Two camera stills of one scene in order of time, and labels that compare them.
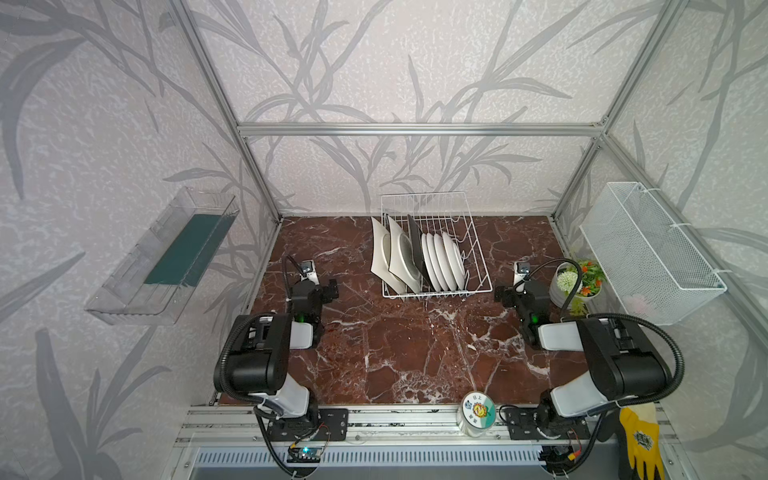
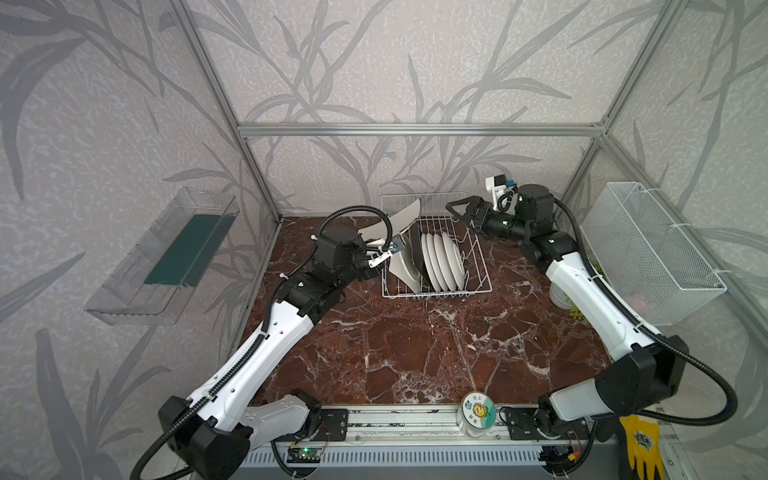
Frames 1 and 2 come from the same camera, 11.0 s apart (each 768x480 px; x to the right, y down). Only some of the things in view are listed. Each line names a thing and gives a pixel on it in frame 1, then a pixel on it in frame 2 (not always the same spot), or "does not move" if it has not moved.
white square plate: [404, 260] does not move
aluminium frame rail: [538, 129] does not move
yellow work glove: [643, 443] does not move
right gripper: [517, 294] → [474, 210]
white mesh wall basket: [653, 272] does not move
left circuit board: [304, 454] does not move
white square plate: [380, 257] → [396, 223]
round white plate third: [443, 261] does not move
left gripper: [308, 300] → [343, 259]
